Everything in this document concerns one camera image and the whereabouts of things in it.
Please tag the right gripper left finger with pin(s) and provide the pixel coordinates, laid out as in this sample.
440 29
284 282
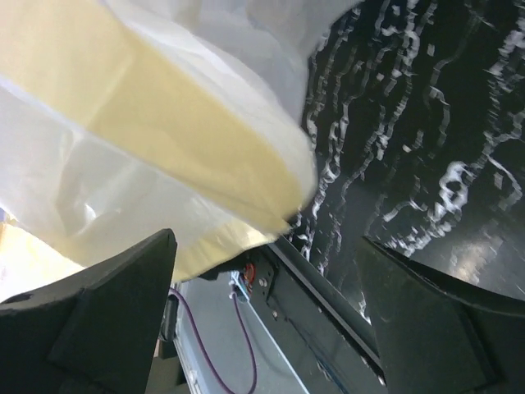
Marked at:
92 332

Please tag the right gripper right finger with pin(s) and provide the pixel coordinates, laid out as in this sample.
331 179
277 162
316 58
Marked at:
437 334

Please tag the cream translucent trash bag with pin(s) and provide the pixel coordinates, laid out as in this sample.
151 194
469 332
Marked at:
121 118

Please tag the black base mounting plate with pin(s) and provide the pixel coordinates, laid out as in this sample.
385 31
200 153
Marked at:
328 344

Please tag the right connector box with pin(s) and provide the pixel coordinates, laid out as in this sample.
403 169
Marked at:
241 282

